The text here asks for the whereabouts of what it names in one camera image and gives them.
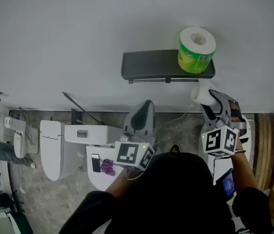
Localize green toilet paper roll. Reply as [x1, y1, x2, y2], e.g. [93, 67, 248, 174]
[177, 26, 217, 75]

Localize white oval smart toilet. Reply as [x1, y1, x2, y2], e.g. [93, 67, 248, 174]
[197, 116, 252, 187]

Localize white toilet with tank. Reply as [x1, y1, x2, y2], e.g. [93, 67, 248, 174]
[64, 124, 128, 192]

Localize black backpack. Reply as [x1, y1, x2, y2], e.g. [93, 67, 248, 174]
[0, 191, 18, 209]

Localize brown wooden steps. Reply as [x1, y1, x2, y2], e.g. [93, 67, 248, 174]
[252, 110, 274, 192]

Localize white power cable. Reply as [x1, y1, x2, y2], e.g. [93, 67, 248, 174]
[155, 103, 196, 131]

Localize black smartphone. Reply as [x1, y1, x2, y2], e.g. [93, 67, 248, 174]
[91, 154, 102, 173]

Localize purple cloth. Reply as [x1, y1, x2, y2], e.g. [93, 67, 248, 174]
[100, 158, 116, 176]

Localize person's black shirt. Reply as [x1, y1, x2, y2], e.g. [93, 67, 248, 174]
[58, 152, 274, 234]

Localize person's right forearm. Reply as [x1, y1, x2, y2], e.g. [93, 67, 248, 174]
[230, 140, 259, 197]

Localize black wall shelf holder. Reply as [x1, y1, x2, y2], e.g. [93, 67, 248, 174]
[121, 49, 216, 84]

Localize thin black rod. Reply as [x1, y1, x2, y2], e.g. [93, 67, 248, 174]
[62, 91, 103, 125]

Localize small white toilet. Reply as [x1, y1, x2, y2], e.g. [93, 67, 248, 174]
[0, 116, 39, 159]

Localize person's left forearm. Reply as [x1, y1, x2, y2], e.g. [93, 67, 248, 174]
[105, 168, 142, 199]

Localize white toilet paper roll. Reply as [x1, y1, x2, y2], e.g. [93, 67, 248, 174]
[190, 79, 219, 107]

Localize blue screen handheld device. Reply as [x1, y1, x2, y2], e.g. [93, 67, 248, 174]
[215, 168, 236, 200]

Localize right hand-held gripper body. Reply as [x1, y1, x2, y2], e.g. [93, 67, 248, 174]
[201, 117, 247, 157]

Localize white long smart toilet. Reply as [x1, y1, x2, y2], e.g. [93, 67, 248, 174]
[39, 120, 89, 181]

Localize person's right hand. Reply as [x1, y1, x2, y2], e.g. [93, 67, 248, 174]
[227, 99, 243, 123]

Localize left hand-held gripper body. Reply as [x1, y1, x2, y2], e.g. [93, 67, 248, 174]
[114, 132, 159, 172]

